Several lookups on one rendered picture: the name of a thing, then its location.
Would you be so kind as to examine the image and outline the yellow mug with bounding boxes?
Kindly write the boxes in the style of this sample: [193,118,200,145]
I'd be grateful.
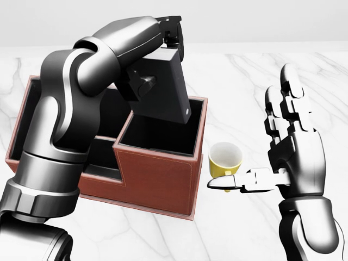
[208,141,244,194]

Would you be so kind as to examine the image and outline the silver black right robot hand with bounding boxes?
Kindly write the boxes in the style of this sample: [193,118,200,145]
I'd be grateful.
[207,63,327,201]

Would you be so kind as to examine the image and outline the red-brown desk caddy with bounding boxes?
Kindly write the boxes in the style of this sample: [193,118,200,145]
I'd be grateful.
[4,74,209,221]

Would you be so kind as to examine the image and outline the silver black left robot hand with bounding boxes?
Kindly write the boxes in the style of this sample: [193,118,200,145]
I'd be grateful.
[91,15,187,102]

